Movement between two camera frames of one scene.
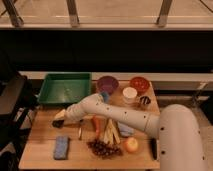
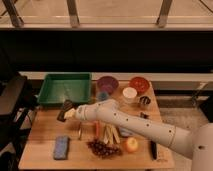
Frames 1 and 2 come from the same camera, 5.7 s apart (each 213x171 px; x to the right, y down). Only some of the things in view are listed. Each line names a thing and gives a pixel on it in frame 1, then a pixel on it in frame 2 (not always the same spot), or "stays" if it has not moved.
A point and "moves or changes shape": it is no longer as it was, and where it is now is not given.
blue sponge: (61, 147) stays
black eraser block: (58, 123) moves or changes shape
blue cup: (105, 97) stays
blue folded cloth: (125, 130) stays
